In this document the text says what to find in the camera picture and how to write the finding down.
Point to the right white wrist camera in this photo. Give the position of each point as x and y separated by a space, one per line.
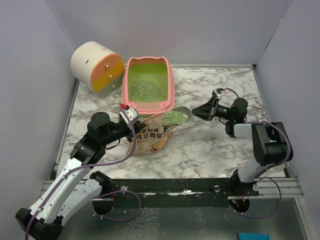
218 93

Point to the green litter granules pile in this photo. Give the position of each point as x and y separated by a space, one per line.
148 88

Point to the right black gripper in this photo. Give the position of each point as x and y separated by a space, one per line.
207 111

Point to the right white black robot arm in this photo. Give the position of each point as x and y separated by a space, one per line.
271 145

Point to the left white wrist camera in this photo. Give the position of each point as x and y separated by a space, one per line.
129 114

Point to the blue object at bottom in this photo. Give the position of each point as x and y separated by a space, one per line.
252 236

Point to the cream orange cylindrical container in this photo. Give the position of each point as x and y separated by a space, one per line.
98 67

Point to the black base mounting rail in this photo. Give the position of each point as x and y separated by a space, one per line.
171 192

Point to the clear plastic litter scoop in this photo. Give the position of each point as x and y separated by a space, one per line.
177 116

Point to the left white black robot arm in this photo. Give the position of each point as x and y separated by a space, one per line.
46 218

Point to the beige cat litter bag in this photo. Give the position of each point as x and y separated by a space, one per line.
153 137

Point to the pink green litter box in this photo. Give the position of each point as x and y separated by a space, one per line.
149 65

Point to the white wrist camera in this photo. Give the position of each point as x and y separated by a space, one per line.
218 93
129 114

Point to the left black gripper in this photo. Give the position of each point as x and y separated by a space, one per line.
138 126

